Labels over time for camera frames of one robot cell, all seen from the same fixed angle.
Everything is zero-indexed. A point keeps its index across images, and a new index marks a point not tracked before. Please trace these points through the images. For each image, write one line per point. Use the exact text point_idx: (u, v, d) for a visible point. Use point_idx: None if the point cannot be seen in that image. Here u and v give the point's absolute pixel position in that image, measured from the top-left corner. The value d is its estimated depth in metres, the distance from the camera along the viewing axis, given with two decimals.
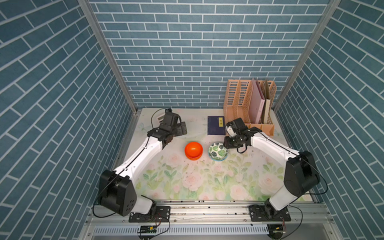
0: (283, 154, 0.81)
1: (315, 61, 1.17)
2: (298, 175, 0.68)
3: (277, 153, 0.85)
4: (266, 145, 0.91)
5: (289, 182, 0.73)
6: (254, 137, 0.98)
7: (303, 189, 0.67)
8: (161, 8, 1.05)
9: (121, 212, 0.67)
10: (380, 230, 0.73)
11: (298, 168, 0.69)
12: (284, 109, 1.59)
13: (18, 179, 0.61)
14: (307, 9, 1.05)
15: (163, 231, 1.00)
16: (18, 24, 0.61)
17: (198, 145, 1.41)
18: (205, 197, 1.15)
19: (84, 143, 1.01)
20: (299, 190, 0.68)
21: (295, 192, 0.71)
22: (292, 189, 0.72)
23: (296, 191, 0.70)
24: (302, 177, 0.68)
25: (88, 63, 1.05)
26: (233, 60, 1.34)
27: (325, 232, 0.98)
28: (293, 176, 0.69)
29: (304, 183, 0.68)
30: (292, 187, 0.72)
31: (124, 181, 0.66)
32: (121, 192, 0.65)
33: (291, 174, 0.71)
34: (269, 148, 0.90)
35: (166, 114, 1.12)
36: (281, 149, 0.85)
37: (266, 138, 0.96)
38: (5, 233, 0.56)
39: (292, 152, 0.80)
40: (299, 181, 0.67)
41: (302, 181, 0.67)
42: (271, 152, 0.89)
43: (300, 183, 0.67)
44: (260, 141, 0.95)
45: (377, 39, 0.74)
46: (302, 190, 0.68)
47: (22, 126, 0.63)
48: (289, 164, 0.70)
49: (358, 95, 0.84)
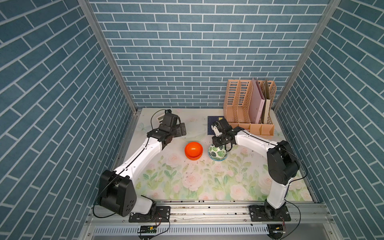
0: (264, 146, 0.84)
1: (315, 61, 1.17)
2: (279, 163, 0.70)
3: (258, 146, 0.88)
4: (249, 140, 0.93)
5: (272, 172, 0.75)
6: (237, 134, 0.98)
7: (286, 176, 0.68)
8: (161, 8, 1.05)
9: (120, 212, 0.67)
10: (380, 230, 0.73)
11: (278, 157, 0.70)
12: (284, 109, 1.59)
13: (18, 179, 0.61)
14: (307, 9, 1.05)
15: (163, 231, 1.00)
16: (18, 24, 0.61)
17: (198, 145, 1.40)
18: (205, 197, 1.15)
19: (84, 143, 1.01)
20: (282, 178, 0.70)
21: (280, 180, 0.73)
22: (278, 178, 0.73)
23: (281, 179, 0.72)
24: (283, 164, 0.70)
25: (88, 63, 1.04)
26: (233, 60, 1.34)
27: (325, 232, 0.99)
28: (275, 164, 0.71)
29: (287, 170, 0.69)
30: (277, 176, 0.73)
31: (124, 181, 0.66)
32: (120, 191, 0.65)
33: (273, 164, 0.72)
34: (251, 143, 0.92)
35: (166, 115, 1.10)
36: (262, 142, 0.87)
37: (248, 134, 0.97)
38: (5, 233, 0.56)
39: (272, 144, 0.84)
40: (280, 168, 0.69)
41: (284, 169, 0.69)
42: (253, 147, 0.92)
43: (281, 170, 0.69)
44: (242, 137, 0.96)
45: (377, 39, 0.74)
46: (285, 177, 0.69)
47: (23, 126, 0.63)
48: (270, 154, 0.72)
49: (358, 94, 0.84)
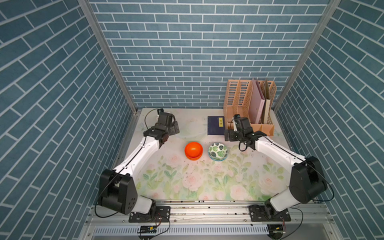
0: (289, 160, 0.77)
1: (315, 61, 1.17)
2: (304, 181, 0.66)
3: (282, 158, 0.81)
4: (271, 149, 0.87)
5: (294, 188, 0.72)
6: (258, 140, 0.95)
7: (309, 195, 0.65)
8: (161, 8, 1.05)
9: (122, 210, 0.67)
10: (380, 230, 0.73)
11: (304, 174, 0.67)
12: (284, 109, 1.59)
13: (18, 179, 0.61)
14: (307, 9, 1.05)
15: (163, 231, 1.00)
16: (18, 24, 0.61)
17: (198, 145, 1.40)
18: (205, 197, 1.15)
19: (84, 143, 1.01)
20: (305, 196, 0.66)
21: (302, 199, 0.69)
22: (299, 196, 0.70)
23: (303, 197, 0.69)
24: (309, 183, 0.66)
25: (88, 63, 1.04)
26: (233, 60, 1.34)
27: (325, 232, 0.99)
28: (299, 181, 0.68)
29: (311, 190, 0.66)
30: (299, 194, 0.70)
31: (125, 178, 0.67)
32: (122, 189, 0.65)
33: (298, 181, 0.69)
34: (274, 152, 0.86)
35: (161, 114, 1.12)
36: (288, 154, 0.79)
37: (271, 142, 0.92)
38: (5, 234, 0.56)
39: (298, 158, 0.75)
40: (305, 187, 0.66)
41: (309, 188, 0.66)
42: (276, 158, 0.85)
43: (306, 189, 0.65)
44: (265, 145, 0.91)
45: (377, 39, 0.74)
46: (308, 196, 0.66)
47: (22, 126, 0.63)
48: (296, 170, 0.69)
49: (358, 95, 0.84)
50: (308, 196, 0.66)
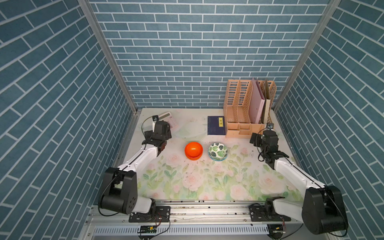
0: (305, 183, 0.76)
1: (315, 61, 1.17)
2: (317, 208, 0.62)
3: (299, 181, 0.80)
4: (290, 171, 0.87)
5: (307, 214, 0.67)
6: (278, 160, 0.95)
7: (322, 225, 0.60)
8: (160, 8, 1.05)
9: (124, 209, 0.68)
10: (380, 230, 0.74)
11: (317, 200, 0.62)
12: (284, 109, 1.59)
13: (18, 179, 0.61)
14: (307, 9, 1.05)
15: (163, 231, 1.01)
16: (18, 24, 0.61)
17: (198, 145, 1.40)
18: (205, 197, 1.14)
19: (84, 143, 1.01)
20: (317, 225, 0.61)
21: (313, 227, 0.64)
22: (311, 224, 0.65)
23: (315, 226, 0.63)
24: (322, 211, 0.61)
25: (88, 63, 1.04)
26: (233, 60, 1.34)
27: (325, 232, 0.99)
28: (312, 208, 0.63)
29: (325, 219, 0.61)
30: (311, 222, 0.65)
31: (128, 174, 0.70)
32: (126, 185, 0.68)
33: (310, 206, 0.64)
34: (292, 174, 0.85)
35: (156, 124, 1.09)
36: (305, 178, 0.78)
37: (291, 163, 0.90)
38: (5, 233, 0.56)
39: (316, 183, 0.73)
40: (317, 214, 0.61)
41: (321, 216, 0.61)
42: (294, 181, 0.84)
43: (318, 217, 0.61)
44: (284, 165, 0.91)
45: (377, 39, 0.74)
46: (320, 226, 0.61)
47: (22, 126, 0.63)
48: (309, 194, 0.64)
49: (358, 95, 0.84)
50: (321, 226, 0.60)
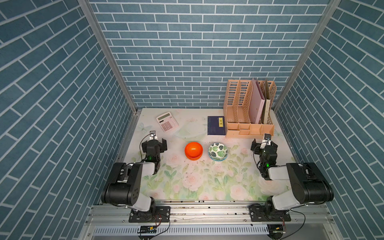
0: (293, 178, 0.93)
1: (315, 61, 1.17)
2: (297, 173, 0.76)
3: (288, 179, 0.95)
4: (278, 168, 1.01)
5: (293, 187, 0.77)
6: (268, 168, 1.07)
7: (304, 184, 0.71)
8: (161, 8, 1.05)
9: (128, 201, 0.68)
10: (380, 230, 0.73)
11: (296, 169, 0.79)
12: (284, 109, 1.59)
13: (18, 179, 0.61)
14: (307, 9, 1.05)
15: (163, 231, 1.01)
16: (18, 24, 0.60)
17: (198, 145, 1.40)
18: (205, 197, 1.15)
19: (84, 143, 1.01)
20: (301, 186, 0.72)
21: (300, 195, 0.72)
22: (298, 193, 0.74)
23: (300, 192, 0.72)
24: (302, 176, 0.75)
25: (88, 63, 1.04)
26: (233, 60, 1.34)
27: (325, 232, 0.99)
28: (294, 176, 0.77)
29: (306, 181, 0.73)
30: (298, 191, 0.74)
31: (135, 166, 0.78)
32: (133, 175, 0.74)
33: (293, 175, 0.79)
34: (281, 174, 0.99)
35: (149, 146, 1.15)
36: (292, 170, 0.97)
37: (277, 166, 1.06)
38: (5, 234, 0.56)
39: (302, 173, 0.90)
40: (298, 177, 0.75)
41: (302, 179, 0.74)
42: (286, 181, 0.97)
43: (299, 179, 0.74)
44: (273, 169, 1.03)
45: (377, 39, 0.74)
46: (303, 185, 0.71)
47: (22, 126, 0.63)
48: (290, 167, 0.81)
49: (358, 95, 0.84)
50: (304, 185, 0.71)
